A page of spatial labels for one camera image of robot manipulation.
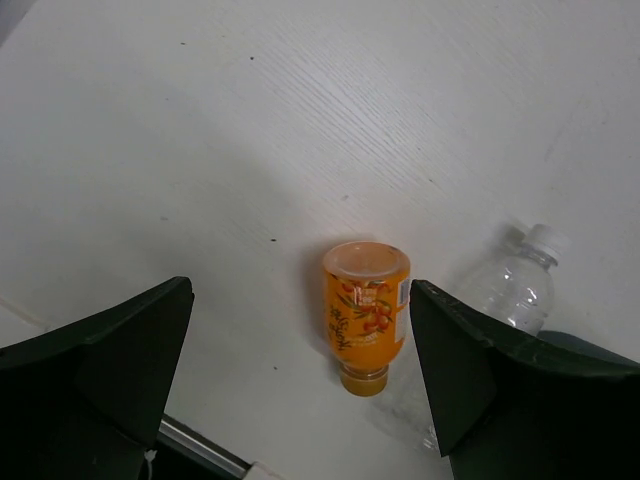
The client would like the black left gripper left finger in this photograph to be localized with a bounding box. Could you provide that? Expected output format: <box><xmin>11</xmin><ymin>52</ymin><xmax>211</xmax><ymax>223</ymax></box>
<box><xmin>1</xmin><ymin>277</ymin><xmax>194</xmax><ymax>479</ymax></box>

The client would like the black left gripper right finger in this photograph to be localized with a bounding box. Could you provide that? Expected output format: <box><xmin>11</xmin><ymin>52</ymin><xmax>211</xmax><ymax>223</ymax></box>
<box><xmin>410</xmin><ymin>280</ymin><xmax>639</xmax><ymax>479</ymax></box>

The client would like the aluminium frame rail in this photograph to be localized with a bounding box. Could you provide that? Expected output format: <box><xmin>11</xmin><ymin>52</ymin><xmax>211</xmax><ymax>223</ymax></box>
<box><xmin>157</xmin><ymin>415</ymin><xmax>251</xmax><ymax>479</ymax></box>

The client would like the orange juice bottle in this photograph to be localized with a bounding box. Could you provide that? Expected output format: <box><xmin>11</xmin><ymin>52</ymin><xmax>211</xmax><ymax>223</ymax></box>
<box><xmin>323</xmin><ymin>241</ymin><xmax>411</xmax><ymax>397</ymax></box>

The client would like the clear plastic water bottle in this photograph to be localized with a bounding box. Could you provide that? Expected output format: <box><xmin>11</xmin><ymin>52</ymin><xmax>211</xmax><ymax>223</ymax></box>
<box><xmin>372</xmin><ymin>223</ymin><xmax>572</xmax><ymax>451</ymax></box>

